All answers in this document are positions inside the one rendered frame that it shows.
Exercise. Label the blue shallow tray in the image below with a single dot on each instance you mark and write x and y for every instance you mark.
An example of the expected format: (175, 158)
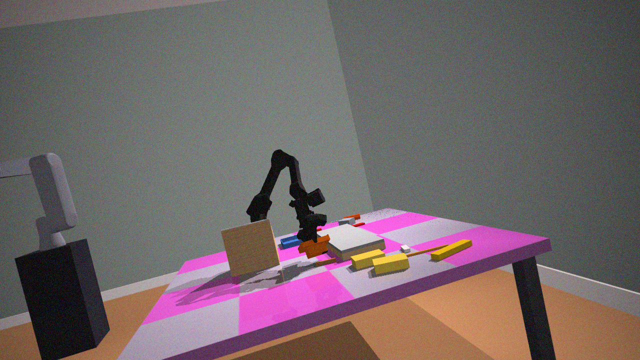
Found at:
(291, 241)

